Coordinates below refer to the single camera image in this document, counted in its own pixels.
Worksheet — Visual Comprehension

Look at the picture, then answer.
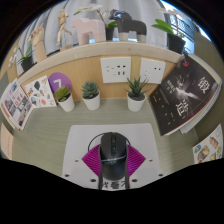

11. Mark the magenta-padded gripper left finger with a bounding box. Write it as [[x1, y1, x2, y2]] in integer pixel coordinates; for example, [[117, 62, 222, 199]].
[[61, 143, 103, 190]]

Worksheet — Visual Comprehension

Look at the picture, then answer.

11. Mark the colourful illustrated card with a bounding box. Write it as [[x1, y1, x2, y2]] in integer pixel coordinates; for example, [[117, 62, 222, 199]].
[[192, 123, 224, 165]]

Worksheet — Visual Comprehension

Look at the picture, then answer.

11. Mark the purple round number sticker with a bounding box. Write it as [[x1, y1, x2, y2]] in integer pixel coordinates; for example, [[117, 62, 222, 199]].
[[48, 71, 73, 95]]

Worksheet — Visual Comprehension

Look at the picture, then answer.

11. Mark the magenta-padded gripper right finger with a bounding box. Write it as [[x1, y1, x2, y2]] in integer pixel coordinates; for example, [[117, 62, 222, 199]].
[[124, 143, 166, 190]]

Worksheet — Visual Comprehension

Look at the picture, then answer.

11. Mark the wooden artist mannequin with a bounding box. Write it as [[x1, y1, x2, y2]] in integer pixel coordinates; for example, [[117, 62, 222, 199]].
[[55, 8, 73, 47]]

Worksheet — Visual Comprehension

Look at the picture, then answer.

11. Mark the window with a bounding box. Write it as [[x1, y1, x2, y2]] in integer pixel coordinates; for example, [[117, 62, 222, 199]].
[[163, 3, 204, 54]]

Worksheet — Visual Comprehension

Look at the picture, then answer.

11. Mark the pink horse figure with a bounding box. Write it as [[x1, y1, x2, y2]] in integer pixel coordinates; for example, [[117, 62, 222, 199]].
[[71, 17, 107, 45]]

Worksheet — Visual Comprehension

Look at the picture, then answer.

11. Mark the black cover book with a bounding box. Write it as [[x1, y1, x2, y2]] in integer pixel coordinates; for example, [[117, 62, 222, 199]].
[[148, 54, 219, 137]]

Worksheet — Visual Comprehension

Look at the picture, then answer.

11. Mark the black horse figure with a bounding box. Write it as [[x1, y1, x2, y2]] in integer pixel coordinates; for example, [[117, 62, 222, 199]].
[[108, 8, 148, 43]]

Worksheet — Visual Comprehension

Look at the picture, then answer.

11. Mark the white wall socket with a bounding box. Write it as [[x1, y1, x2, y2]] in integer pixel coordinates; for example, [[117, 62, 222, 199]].
[[139, 57, 167, 85], [100, 56, 132, 84]]

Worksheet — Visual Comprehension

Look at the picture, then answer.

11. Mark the wooden desk shelf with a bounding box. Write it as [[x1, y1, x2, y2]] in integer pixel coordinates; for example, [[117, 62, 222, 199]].
[[16, 40, 188, 101]]

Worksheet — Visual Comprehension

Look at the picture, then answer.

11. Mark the grey curtain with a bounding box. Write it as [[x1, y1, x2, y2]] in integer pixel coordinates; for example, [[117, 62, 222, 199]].
[[19, 0, 174, 58]]

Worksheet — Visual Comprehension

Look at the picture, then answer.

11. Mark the white sticker sheet card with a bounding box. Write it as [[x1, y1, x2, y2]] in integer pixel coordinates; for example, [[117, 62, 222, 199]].
[[23, 75, 58, 109]]

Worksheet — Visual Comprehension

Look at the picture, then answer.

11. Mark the black computer mouse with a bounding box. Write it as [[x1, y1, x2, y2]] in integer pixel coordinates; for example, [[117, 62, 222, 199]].
[[98, 131, 129, 181]]

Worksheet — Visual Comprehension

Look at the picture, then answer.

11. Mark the small succulent in white pot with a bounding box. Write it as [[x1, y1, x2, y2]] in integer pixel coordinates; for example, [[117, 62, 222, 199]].
[[54, 85, 76, 113], [124, 75, 149, 113], [80, 80, 101, 111]]

